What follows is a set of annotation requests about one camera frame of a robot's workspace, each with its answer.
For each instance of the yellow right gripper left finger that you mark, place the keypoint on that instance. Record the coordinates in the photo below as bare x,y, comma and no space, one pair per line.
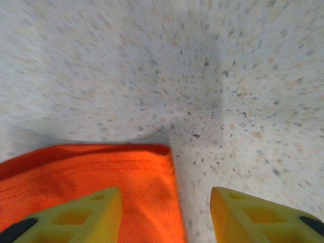
83,217

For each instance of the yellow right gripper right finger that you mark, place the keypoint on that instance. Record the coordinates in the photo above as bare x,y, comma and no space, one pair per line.
253,220

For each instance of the orange t-shirt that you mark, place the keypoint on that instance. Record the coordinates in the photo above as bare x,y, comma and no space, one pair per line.
83,172

